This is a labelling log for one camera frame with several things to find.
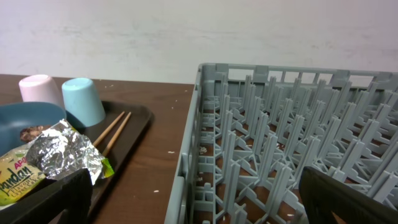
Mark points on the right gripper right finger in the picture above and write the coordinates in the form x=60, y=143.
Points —
x=325, y=198

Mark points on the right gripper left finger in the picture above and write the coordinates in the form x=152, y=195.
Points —
x=69, y=197

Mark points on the dark blue plate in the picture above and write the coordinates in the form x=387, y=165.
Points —
x=18, y=116

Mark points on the grey dishwasher rack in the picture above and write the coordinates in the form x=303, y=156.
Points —
x=252, y=129

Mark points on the foil snack wrapper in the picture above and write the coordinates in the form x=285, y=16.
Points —
x=55, y=153

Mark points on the right wooden chopstick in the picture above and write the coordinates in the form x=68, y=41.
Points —
x=116, y=135

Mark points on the wooden chopstick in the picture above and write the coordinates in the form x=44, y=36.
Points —
x=116, y=135
x=107, y=130

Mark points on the left wooden chopstick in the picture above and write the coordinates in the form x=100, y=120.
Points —
x=107, y=130

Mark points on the brown food scrap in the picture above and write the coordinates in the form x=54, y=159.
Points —
x=30, y=133

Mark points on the dark brown serving tray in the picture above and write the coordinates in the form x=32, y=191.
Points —
x=123, y=148

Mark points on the light blue plastic cup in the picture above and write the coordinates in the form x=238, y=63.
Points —
x=82, y=103

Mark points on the white plastic cup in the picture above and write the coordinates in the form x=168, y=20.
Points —
x=41, y=88

